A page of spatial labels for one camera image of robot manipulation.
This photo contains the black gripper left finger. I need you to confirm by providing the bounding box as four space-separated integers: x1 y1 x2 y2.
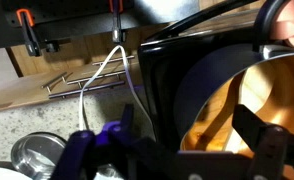
50 103 148 180

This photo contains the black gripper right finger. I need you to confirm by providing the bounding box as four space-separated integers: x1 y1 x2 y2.
231 104 294 180

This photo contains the long wooden spoon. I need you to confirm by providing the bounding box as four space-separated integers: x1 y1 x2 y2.
225 61 278 154

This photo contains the white round plate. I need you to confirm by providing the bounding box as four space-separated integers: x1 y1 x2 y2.
0 166 32 180

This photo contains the orange cooking pot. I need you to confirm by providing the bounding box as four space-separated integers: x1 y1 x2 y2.
173 43 294 180

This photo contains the small steel bowl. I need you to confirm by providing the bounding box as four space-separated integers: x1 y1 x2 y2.
10 131 69 180

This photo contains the wooden base cabinet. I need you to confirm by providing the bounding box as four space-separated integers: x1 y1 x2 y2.
0 19 175 113

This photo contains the black kitchen stove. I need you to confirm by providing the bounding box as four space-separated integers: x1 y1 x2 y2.
136 0 294 154

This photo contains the orange black bar clamp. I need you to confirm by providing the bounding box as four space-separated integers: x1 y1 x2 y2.
107 0 129 44
15 8 42 58

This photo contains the black mounting platform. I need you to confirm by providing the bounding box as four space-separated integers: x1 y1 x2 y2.
0 0 139 51

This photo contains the steel drawer handle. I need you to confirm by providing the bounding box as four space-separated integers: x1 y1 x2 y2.
66 69 127 86
91 54 135 67
48 80 127 100
41 71 69 93

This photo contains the white cable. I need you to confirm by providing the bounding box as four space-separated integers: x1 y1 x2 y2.
78 44 155 135

